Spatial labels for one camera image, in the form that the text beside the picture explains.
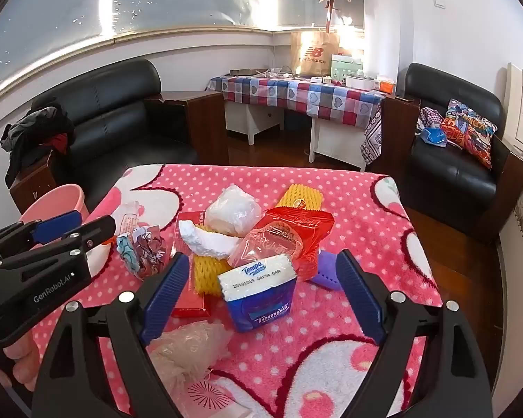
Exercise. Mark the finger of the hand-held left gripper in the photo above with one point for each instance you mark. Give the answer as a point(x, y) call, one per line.
point(93, 230)
point(56, 226)

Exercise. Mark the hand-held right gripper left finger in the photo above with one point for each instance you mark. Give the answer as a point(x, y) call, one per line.
point(168, 291)

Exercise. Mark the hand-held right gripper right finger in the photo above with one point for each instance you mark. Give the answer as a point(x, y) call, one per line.
point(359, 296)

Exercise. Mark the pink plastic bin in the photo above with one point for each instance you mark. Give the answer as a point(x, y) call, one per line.
point(65, 198)

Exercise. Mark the clear printed plastic wrapper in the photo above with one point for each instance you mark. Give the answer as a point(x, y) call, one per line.
point(128, 222)

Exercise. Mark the long yellow foam fruit net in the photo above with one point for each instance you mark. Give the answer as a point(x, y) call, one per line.
point(205, 274)

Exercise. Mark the colourful paper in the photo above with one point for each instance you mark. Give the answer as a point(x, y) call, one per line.
point(146, 248)

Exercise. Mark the beige plastic bag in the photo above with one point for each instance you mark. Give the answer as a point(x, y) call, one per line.
point(187, 348)

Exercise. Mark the white foam piece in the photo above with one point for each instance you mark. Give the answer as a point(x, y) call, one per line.
point(205, 244)

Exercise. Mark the red snack wrapper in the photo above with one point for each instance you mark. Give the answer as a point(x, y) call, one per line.
point(305, 226)

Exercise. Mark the white plastic bag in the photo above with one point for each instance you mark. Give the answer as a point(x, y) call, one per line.
point(233, 211)

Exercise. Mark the person's left hand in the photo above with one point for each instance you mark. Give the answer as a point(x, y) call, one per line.
point(22, 357)

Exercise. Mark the red paper envelope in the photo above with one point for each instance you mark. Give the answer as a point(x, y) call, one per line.
point(189, 305)

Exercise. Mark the purple plastic item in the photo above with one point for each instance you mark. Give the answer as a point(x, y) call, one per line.
point(327, 270)

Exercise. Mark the red cloth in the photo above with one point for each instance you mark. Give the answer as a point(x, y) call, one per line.
point(59, 143)

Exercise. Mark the blue white carton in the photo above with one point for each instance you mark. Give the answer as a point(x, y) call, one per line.
point(257, 305)

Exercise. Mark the dark clothes pile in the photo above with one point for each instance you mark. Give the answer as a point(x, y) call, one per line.
point(35, 130)

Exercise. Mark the pink dotted printed blanket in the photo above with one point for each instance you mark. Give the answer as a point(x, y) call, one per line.
point(331, 183)

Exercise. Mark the short yellow foam fruit net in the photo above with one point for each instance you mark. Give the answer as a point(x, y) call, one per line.
point(296, 196)

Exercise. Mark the black leather sofa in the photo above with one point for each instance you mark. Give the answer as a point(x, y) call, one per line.
point(113, 109)

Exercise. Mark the black leather armchair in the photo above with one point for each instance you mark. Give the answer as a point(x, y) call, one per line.
point(453, 183)

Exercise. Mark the dark wooden side table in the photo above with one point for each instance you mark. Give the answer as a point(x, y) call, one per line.
point(200, 117)

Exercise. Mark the dark wooden end table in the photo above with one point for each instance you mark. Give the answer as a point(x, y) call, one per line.
point(396, 139)

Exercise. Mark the blue plastic bag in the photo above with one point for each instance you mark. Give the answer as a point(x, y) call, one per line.
point(433, 136)

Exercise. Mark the white table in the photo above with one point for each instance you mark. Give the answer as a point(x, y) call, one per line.
point(252, 122)

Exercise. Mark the checked cloth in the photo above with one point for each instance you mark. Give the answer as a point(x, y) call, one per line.
point(429, 117)

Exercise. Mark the colourful comic print cushion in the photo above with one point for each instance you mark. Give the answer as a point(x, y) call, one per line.
point(468, 130)

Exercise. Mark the orange box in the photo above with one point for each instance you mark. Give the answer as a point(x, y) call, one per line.
point(385, 87)

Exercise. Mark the white pot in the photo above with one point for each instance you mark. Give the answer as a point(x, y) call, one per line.
point(359, 82)

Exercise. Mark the checkered heart tablecloth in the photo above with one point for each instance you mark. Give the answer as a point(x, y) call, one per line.
point(296, 91)

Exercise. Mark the dark flat tray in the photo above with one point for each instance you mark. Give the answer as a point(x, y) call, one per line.
point(242, 72)

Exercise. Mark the green box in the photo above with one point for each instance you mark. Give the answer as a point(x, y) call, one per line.
point(346, 67)

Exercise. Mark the frosted window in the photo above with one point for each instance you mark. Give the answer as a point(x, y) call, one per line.
point(157, 0)

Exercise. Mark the brown paper bag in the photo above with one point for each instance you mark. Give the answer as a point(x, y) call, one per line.
point(314, 52)

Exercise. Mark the white wall switch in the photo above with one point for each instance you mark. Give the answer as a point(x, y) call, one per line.
point(439, 2)

